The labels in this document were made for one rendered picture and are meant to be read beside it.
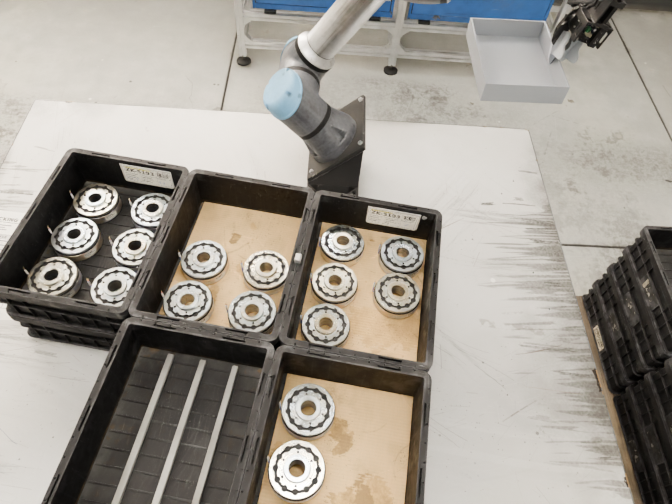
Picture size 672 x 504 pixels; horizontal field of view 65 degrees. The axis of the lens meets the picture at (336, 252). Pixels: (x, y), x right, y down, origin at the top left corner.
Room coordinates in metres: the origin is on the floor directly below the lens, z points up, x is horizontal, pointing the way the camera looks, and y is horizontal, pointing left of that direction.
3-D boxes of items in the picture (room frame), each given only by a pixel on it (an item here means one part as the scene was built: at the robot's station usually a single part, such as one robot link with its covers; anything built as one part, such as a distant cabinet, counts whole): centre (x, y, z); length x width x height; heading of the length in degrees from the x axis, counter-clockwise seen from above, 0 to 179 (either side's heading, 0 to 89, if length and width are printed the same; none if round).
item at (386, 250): (0.71, -0.15, 0.86); 0.10 x 0.10 x 0.01
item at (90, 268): (0.65, 0.53, 0.87); 0.40 x 0.30 x 0.11; 176
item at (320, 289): (0.61, -0.01, 0.86); 0.10 x 0.10 x 0.01
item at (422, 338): (0.61, -0.07, 0.87); 0.40 x 0.30 x 0.11; 176
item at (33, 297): (0.65, 0.53, 0.92); 0.40 x 0.30 x 0.02; 176
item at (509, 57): (1.20, -0.39, 1.07); 0.27 x 0.20 x 0.05; 5
